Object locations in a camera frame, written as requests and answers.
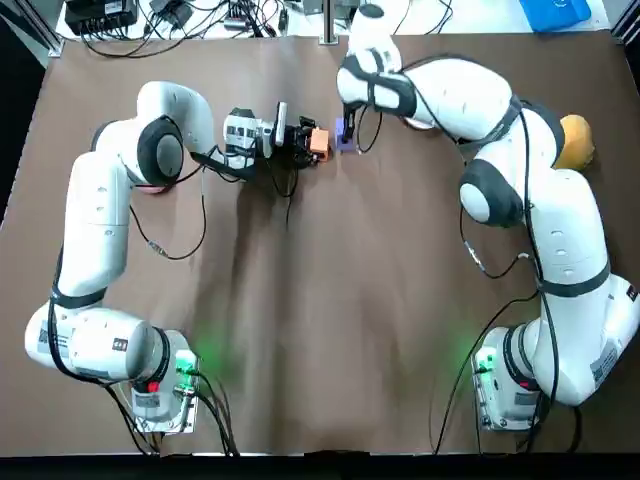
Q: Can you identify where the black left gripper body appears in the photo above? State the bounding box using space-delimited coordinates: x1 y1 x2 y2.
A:
287 124 307 160

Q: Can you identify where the orange foam block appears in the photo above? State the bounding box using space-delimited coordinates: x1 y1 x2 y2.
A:
309 128 332 159

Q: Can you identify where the purple foam block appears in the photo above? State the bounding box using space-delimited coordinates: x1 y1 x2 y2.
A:
337 117 359 154

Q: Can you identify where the black usb hub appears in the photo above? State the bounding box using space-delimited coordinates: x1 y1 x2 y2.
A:
223 3 261 32

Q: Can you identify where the black power adapter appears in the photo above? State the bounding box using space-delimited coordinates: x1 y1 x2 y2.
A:
152 0 192 26

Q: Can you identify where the orange plush toy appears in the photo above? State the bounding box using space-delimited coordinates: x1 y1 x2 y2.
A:
552 114 596 171

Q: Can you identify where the blue plastic tray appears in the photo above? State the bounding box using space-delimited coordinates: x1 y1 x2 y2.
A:
519 0 591 34

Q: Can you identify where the black electronics box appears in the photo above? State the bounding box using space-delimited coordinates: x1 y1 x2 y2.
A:
64 0 140 36

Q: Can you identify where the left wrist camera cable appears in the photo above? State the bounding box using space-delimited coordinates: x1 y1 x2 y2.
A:
269 159 301 236

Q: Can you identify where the aluminium frame post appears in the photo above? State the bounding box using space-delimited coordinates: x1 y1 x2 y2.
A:
322 0 337 44
0 9 66 56
612 0 640 46

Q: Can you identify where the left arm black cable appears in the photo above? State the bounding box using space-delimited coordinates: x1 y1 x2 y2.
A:
127 149 209 261

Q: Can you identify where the left base black cable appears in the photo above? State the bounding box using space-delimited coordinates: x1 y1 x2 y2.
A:
107 369 241 456

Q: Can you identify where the base black cable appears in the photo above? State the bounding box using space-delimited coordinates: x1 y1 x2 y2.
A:
107 369 241 456
432 292 584 456

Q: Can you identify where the right base black cable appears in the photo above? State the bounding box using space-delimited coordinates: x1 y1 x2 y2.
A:
432 292 584 456

